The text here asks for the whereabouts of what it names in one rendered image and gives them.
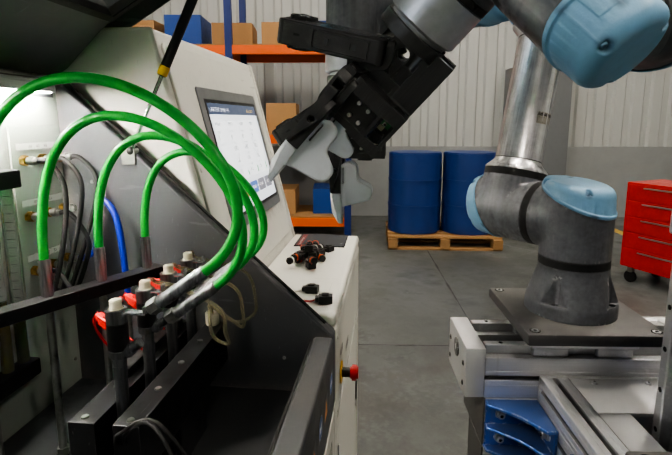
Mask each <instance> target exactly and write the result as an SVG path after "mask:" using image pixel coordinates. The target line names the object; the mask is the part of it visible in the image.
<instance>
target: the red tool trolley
mask: <svg viewBox="0 0 672 455"><path fill-rule="evenodd" d="M671 211H672V180H665V179H659V180H645V181H631V182H628V188H627V198H626V208H625V218H624V228H623V238H622V249H621V259H620V264H621V265H624V266H627V271H625V273H624V278H625V280H626V281H628V282H634V281H635V280H636V278H637V276H636V273H635V272H634V270H635V269H638V270H641V271H645V272H648V273H651V275H652V276H654V277H660V276H662V277H665V278H669V279H670V274H671V265H672V234H671V233H670V232H669V229H670V220H671Z"/></svg>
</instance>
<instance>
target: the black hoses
mask: <svg viewBox="0 0 672 455"><path fill-rule="evenodd" d="M46 159H47V158H37V159H36V162H37V163H45V162H46ZM70 159H78V160H79V161H81V162H82V163H83V164H84V165H85V166H86V167H87V168H88V169H89V170H90V172H91V173H92V175H93V178H94V183H95V191H94V198H93V203H92V208H91V212H90V216H89V220H88V224H87V228H85V227H84V225H83V224H82V217H83V209H84V199H85V188H84V182H83V178H82V176H81V174H80V172H79V171H78V169H77V168H76V167H75V165H74V164H73V163H72V162H71V161H69V160H68V159H67V158H66V157H64V156H60V157H59V159H58V161H63V162H64V163H65V164H66V165H67V166H68V167H69V168H70V169H71V170H72V171H73V172H74V174H75V175H76V177H77V180H78V184H79V206H78V214H77V217H76V215H75V214H73V213H72V212H71V211H70V210H69V196H68V188H67V184H66V181H65V179H64V176H63V175H62V173H61V171H60V170H59V169H58V168H57V166H56V167H55V170H54V172H55V174H56V175H57V177H58V179H59V181H60V183H61V187H62V193H63V210H60V211H59V214H60V215H61V214H63V224H62V235H61V243H60V250H59V256H58V262H57V267H56V268H52V271H53V273H55V277H54V282H53V285H54V292H55V291H58V290H62V289H66V288H69V287H73V286H74V285H75V282H76V279H77V276H78V273H79V270H80V267H81V263H82V260H83V257H84V254H85V250H86V254H85V258H84V261H83V265H82V268H81V272H80V275H79V278H78V281H77V284H76V285H80V284H82V282H83V279H84V276H85V273H86V270H87V266H88V263H89V259H90V255H91V251H92V242H91V238H90V232H91V229H92V225H93V216H94V201H95V194H96V188H97V183H98V179H99V177H98V175H97V172H96V170H95V169H94V168H93V166H92V165H91V164H90V163H89V162H88V161H87V160H86V159H85V158H83V157H82V156H81V155H78V154H71V155H70ZM69 217H70V218H71V219H72V220H73V221H74V222H75V223H76V226H75V231H74V236H73V241H72V246H71V250H70V255H69V259H68V263H67V267H66V270H65V274H64V273H63V272H62V266H63V260H64V255H65V248H66V241H67V231H68V218H69ZM80 230H81V231H82V233H83V235H84V239H83V242H82V246H81V249H80V253H79V256H78V259H77V263H76V266H75V269H74V272H73V275H72V278H71V281H70V282H69V280H68V279H69V276H70V272H71V268H72V265H73V261H74V257H75V252H76V248H77V243H78V239H79V234H80ZM86 247H87V249H86ZM60 278H61V280H62V285H61V288H58V285H59V280H60Z"/></svg>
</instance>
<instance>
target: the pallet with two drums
mask: <svg viewBox="0 0 672 455"><path fill-rule="evenodd" d="M495 155H496V152H494V151H478V150H452V151H445V152H443V177H442V178H441V174H442V153H441V152H440V151H430V150H396V151H390V152H389V177H388V179H389V195H388V221H386V235H387V242H388V250H448V251H502V250H503V240H502V237H495V236H492V235H491V234H488V233H485V232H482V231H480V230H478V229H477V228H476V227H475V226H474V225H473V224H472V222H471V219H470V218H469V217H468V214H467V209H466V195H467V191H468V188H469V186H470V184H471V183H473V180H474V179H475V178H476V177H478V176H480V175H484V170H485V165H486V164H487V163H488V162H490V161H491V160H493V159H494V158H495ZM441 181H442V201H441ZM441 204H442V207H441V222H440V206H441ZM410 238H429V239H410ZM478 239H483V240H478ZM398 242H418V243H439V246H400V245H398ZM450 243H483V244H490V247H465V246H450Z"/></svg>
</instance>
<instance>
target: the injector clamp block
mask: <svg viewBox="0 0 672 455"><path fill-rule="evenodd" d="M219 322H220V321H219ZM212 329H213V332H214V335H215V336H216V337H217V338H218V339H220V340H222V341H225V342H227V341H226V339H225V336H224V332H223V322H220V323H219V324H218V325H217V326H212ZM178 348H179V353H178V354H177V355H176V356H175V357H174V358H173V359H172V361H171V362H170V363H169V364H168V348H167V341H166V342H165V343H164V344H163V345H162V346H161V347H160V348H159V349H158V350H157V351H156V352H155V353H156V368H157V377H156V378H155V379H154V380H153V381H152V382H151V383H150V385H149V386H148V387H147V388H145V374H144V364H143V365H142V366H141V367H140V368H139V369H138V370H137V371H136V372H135V373H134V374H133V375H132V376H131V377H130V378H128V379H129V393H130V406H129V407H128V408H127V410H126V411H125V412H124V413H123V414H122V415H121V416H120V417H119V418H118V419H117V408H116V396H115V383H114V379H113V380H112V381H111V382H110V383H109V384H108V385H107V386H106V387H105V388H104V389H102V390H101V391H100V392H99V393H98V394H97V395H96V396H95V397H94V398H93V399H92V400H91V401H90V402H88V403H87V404H86V405H85V406H84V407H83V408H82V409H81V410H80V411H79V412H78V413H77V414H76V415H74V416H73V417H72V418H71V419H70V420H69V421H68V432H69V442H70V453H71V455H169V454H168V452H167V450H166V448H165V447H164V445H163V443H162V442H161V440H160V438H159V437H158V436H157V434H156V433H155V432H154V430H153V429H152V428H151V427H149V426H148V425H140V426H138V427H137V428H135V429H134V430H133V431H132V432H131V433H130V434H129V435H127V436H126V440H127V443H126V445H123V442H122V435H123V434H122V435H121V436H119V437H118V443H117V444H114V436H115V435H116V434H117V433H118V432H120V431H121V430H123V429H124V428H125V427H127V426H128V425H130V424H131V423H133V422H134V421H136V420H139V419H141V418H152V419H155V420H158V421H160V422H161V423H162V424H163V425H164V426H165V427H166V428H167V429H168V430H169V431H170V432H171V433H172V435H173V436H174V437H175V438H176V439H177V441H178V442H179V443H180V445H181V446H182V447H183V449H184V450H185V452H186V453H187V454H188V455H191V454H192V452H193V450H194V449H195V447H196V445H197V444H198V442H199V440H200V439H201V437H202V435H203V434H204V432H205V430H206V429H207V424H206V403H205V391H206V390H207V388H208V387H209V385H210V384H211V382H212V381H213V380H214V378H215V377H216V375H217V374H218V372H219V371H220V369H221V368H222V367H223V365H224V364H225V362H226V361H227V359H228V358H227V346H225V345H222V344H219V343H218V342H216V341H215V340H214V339H213V338H212V337H211V335H210V332H209V326H207V325H206V324H205V325H204V326H203V327H202V328H201V329H200V330H199V331H198V332H197V333H196V334H195V336H194V337H193V338H192V339H191V340H190V341H189V342H188V343H187V326H186V320H183V326H182V327H181V328H180V329H179V330H178ZM156 426H157V425H156ZM157 427H158V426H157ZM158 429H159V430H160V431H161V433H162V434H163V435H164V437H165V439H166V440H167V442H168V444H169V445H170V447H171V449H172V451H173V453H174V454H175V455H182V454H181V453H180V451H179V450H178V449H177V447H176V446H175V444H174V443H173V442H172V441H171V440H170V438H169V437H168V436H167V435H166V434H165V432H164V431H162V430H161V429H160V428H159V427H158Z"/></svg>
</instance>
